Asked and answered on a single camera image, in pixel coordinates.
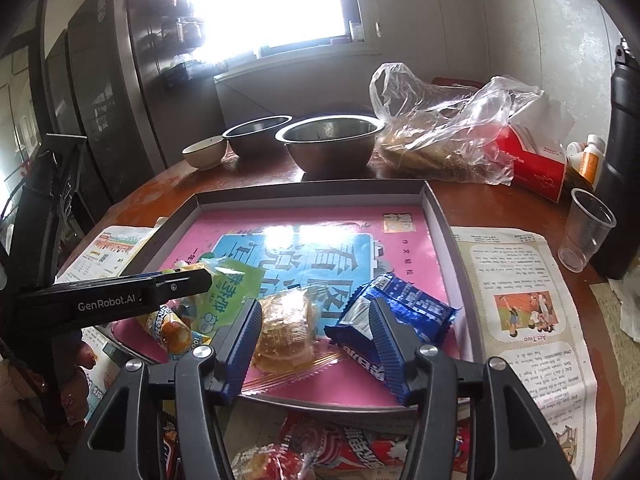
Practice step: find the small white ceramic bowl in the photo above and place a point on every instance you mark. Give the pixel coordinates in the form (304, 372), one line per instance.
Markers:
(206, 154)

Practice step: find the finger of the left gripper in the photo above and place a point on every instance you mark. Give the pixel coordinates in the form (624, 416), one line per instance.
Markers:
(177, 284)

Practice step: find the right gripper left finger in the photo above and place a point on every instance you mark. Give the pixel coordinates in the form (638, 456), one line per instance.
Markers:
(123, 438)

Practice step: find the black thermos flask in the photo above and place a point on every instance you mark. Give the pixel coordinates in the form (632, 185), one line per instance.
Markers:
(618, 184)

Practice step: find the yellow snack bar packet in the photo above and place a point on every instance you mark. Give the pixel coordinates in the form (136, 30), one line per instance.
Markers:
(171, 333)

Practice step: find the blue Oreo packet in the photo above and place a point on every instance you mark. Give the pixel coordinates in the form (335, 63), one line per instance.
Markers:
(429, 318)

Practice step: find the grey box with pink book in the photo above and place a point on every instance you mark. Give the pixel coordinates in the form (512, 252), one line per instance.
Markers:
(337, 235)

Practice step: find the red candy stick packet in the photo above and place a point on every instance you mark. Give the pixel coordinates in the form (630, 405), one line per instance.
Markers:
(307, 447)

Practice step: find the large newspaper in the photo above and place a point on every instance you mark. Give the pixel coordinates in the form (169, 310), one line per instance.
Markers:
(523, 306)

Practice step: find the Snickers bar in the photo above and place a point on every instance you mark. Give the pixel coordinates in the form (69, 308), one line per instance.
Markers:
(170, 445)

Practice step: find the orange pill bottle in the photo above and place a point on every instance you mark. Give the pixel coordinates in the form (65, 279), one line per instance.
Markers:
(590, 163)

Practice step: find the green-wrapped yellow cake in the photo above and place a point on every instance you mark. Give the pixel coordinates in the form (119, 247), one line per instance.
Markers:
(232, 283)

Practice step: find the red tissue box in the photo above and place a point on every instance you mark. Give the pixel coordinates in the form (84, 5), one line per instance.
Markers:
(535, 138)

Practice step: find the window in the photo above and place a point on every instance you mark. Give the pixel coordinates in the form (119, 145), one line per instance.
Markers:
(236, 32)

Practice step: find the clear plastic cup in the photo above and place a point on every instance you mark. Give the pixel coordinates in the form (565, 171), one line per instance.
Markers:
(587, 226)

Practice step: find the plastic bag with bread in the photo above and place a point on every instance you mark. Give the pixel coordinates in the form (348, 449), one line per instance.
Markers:
(446, 132)

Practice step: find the crumpled white tissue paper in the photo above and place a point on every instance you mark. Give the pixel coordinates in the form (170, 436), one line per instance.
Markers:
(627, 290)

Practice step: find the dark refrigerator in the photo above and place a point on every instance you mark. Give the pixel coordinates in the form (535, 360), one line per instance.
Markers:
(120, 73)

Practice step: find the large steel bowl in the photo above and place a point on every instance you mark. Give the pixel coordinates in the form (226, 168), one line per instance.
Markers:
(331, 146)

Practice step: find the clear-wrapped flaky pastry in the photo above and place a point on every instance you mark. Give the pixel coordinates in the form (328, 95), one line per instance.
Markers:
(291, 346)

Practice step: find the dark steel bowl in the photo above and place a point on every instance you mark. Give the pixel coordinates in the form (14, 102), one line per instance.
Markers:
(257, 137)

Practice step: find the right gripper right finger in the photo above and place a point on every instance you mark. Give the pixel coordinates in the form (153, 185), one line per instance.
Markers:
(510, 438)

